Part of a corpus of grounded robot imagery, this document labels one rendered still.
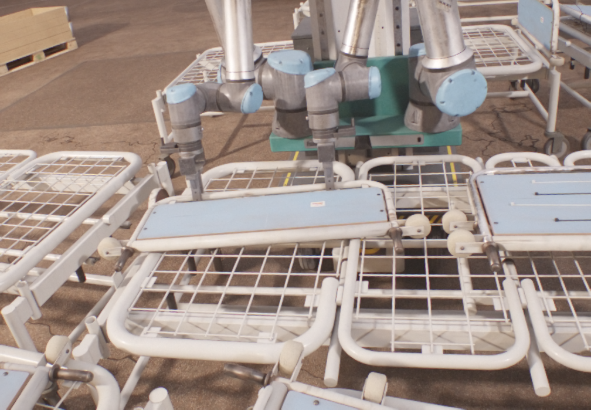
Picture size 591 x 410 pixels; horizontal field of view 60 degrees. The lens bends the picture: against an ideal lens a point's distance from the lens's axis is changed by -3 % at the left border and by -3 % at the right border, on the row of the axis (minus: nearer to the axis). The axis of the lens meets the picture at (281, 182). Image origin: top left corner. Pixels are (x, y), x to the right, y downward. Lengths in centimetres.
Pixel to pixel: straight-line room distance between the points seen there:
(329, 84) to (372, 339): 71
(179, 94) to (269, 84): 38
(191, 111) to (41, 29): 576
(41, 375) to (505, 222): 107
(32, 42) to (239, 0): 573
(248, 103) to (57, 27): 593
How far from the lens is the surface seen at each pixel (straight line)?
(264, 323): 126
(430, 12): 155
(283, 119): 186
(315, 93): 152
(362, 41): 165
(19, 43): 710
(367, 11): 164
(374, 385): 97
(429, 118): 181
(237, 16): 160
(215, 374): 181
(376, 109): 197
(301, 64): 180
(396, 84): 194
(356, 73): 155
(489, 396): 170
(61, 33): 743
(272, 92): 184
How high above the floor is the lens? 130
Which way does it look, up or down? 28 degrees down
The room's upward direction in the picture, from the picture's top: 8 degrees counter-clockwise
